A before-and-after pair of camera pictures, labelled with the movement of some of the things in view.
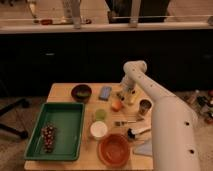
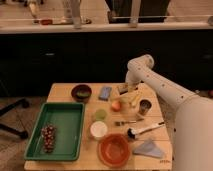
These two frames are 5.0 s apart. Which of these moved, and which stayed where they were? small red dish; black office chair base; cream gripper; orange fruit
Moved: cream gripper
Stayed: black office chair base; orange fruit; small red dish
